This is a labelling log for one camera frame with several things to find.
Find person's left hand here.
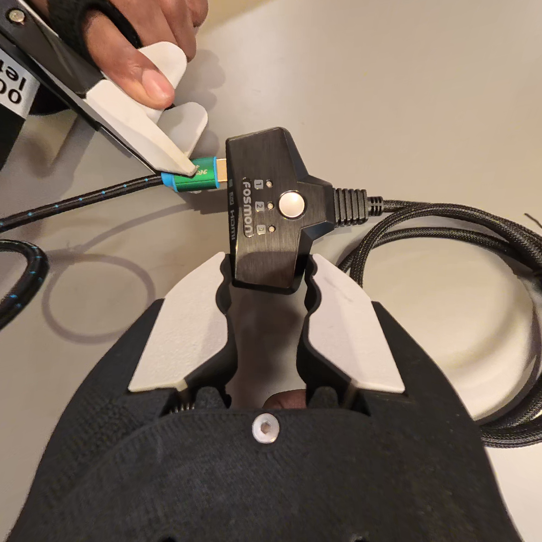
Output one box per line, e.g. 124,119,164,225
44,0,210,112

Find black braided switch cable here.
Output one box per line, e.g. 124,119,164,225
332,187,542,449

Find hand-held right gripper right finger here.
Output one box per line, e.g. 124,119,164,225
296,253,406,401

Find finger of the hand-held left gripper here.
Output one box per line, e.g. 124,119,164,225
84,80,200,178

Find black braided cable green plugs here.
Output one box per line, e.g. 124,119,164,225
0,156,227,331

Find person's right hand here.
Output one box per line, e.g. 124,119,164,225
265,390,306,410

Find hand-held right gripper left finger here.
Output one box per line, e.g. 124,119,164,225
127,251,236,404

